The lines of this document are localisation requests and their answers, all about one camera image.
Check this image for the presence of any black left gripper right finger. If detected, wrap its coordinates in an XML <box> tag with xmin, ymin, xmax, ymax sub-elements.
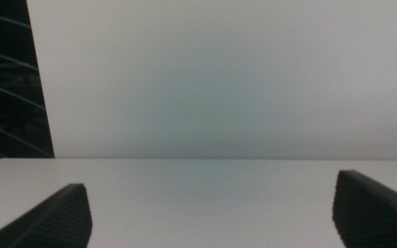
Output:
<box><xmin>332</xmin><ymin>169</ymin><xmax>397</xmax><ymax>248</ymax></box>

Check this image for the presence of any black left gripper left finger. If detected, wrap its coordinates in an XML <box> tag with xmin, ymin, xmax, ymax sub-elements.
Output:
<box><xmin>0</xmin><ymin>183</ymin><xmax>93</xmax><ymax>248</ymax></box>

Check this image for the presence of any dark striped background panel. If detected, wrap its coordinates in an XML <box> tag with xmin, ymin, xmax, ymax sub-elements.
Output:
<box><xmin>0</xmin><ymin>0</ymin><xmax>55</xmax><ymax>176</ymax></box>

